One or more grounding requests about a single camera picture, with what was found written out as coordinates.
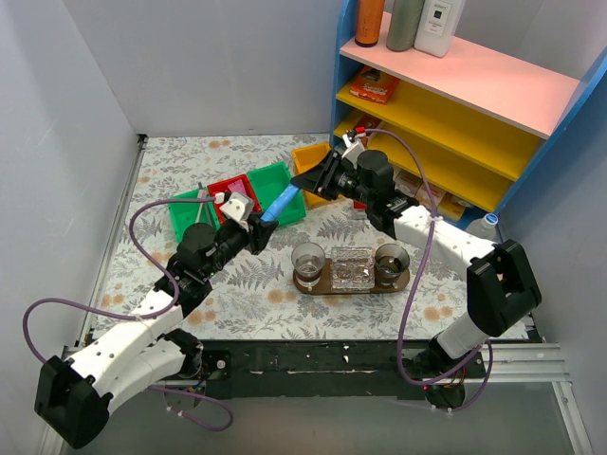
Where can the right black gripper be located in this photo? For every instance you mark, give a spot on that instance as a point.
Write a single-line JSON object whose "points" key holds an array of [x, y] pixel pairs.
{"points": [[329, 172]]}

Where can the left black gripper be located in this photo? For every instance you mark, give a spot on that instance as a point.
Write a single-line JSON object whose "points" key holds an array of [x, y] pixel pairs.
{"points": [[259, 231]]}

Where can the blue toothpaste tube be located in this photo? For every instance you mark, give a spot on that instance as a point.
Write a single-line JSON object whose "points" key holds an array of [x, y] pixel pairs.
{"points": [[280, 203]]}

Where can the clear glass cup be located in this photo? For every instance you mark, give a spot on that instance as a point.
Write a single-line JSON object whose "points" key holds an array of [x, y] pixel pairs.
{"points": [[308, 259]]}

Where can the clear textured acrylic holder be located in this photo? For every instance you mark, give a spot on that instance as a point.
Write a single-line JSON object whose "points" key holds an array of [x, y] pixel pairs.
{"points": [[352, 269]]}

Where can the green translucent cup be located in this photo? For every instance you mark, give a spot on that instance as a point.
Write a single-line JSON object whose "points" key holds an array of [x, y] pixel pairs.
{"points": [[391, 261]]}

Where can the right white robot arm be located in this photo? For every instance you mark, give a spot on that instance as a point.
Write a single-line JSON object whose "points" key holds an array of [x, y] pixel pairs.
{"points": [[501, 286]]}

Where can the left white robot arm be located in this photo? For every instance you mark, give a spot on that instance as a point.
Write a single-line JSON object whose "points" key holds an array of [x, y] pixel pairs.
{"points": [[77, 395]]}

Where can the pink toothpaste tube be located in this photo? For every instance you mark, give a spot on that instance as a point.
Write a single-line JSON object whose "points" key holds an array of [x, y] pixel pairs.
{"points": [[240, 185]]}

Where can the grey toothbrush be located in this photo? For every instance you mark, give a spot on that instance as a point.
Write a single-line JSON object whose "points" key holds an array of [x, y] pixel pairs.
{"points": [[203, 204]]}

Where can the brown oval wooden tray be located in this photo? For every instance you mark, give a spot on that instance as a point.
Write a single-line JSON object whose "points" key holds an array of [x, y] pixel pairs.
{"points": [[323, 287]]}

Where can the green bin with cups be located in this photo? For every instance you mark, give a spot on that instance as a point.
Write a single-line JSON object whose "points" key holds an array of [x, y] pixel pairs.
{"points": [[268, 183]]}

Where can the red plastic bin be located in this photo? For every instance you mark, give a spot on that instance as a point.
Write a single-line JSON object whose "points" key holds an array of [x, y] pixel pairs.
{"points": [[222, 186]]}

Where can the red white box middle shelf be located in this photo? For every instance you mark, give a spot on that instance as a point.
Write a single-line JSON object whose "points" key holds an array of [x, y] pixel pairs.
{"points": [[368, 122]]}

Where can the green bin with toothbrushes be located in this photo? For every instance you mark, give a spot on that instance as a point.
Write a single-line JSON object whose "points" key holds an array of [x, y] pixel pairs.
{"points": [[184, 215]]}

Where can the floral patterned table mat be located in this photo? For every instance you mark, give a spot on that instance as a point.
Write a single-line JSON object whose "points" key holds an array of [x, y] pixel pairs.
{"points": [[254, 297]]}

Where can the pink white sponge pack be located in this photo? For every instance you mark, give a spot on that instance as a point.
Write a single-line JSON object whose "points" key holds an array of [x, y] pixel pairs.
{"points": [[429, 195]]}

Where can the orange box upper shelf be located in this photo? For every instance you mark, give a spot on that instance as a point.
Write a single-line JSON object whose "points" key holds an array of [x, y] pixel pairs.
{"points": [[373, 85]]}

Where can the yellow sponge pack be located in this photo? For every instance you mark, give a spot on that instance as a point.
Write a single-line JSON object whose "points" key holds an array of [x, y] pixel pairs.
{"points": [[453, 207]]}

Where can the blue yellow pink shelf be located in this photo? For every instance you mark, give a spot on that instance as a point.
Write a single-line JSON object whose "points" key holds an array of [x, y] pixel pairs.
{"points": [[476, 122]]}

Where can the orange bottle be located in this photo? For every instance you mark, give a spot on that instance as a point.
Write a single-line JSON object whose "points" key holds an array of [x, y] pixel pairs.
{"points": [[369, 17]]}

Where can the clear plastic water bottle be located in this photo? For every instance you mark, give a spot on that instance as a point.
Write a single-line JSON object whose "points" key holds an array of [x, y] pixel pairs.
{"points": [[485, 227]]}

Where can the grey bottle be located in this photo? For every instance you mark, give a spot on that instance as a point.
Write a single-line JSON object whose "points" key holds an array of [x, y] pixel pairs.
{"points": [[404, 23]]}

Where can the white bottle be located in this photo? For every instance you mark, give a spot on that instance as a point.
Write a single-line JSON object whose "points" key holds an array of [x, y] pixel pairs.
{"points": [[438, 22]]}

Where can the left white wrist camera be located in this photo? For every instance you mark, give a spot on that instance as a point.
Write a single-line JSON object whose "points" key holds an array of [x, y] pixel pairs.
{"points": [[235, 206]]}

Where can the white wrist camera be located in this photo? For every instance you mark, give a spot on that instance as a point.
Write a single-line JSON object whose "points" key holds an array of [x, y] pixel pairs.
{"points": [[354, 145], [235, 206]]}

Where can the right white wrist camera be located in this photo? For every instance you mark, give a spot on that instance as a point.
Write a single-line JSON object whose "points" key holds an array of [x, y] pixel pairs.
{"points": [[354, 145]]}

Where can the black aluminium base frame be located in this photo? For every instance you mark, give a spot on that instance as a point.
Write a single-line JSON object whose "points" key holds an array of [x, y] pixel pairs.
{"points": [[343, 368]]}

